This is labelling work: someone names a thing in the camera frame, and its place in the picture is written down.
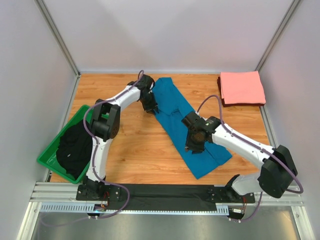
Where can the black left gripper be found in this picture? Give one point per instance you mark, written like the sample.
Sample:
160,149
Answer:
150,104

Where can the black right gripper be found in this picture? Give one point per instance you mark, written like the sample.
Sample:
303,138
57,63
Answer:
194,146

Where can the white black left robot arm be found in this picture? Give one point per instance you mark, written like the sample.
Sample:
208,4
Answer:
105,124

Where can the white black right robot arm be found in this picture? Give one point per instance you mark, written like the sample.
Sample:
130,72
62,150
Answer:
276,167

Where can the black t shirts in tray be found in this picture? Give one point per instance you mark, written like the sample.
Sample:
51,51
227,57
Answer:
74,149

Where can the folded pink t shirt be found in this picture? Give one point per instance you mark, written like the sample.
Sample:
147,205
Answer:
242,87

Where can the black front mounting strip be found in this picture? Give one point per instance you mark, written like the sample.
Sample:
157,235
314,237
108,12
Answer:
169,197

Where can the green plastic tray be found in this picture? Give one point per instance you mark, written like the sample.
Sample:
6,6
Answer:
48,157

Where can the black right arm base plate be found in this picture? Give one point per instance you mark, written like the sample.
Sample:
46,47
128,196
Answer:
226,194

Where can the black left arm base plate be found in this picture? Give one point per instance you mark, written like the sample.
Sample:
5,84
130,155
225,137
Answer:
91,193

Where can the aluminium frame post left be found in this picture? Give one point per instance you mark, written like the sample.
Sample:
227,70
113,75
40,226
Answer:
57,35

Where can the aluminium frame post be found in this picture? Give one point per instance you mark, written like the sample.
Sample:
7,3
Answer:
293,7
57,35

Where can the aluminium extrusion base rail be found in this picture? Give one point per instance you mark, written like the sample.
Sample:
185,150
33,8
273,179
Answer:
63,192

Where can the aluminium frame post right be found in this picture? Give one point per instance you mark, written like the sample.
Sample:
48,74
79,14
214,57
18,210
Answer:
293,7

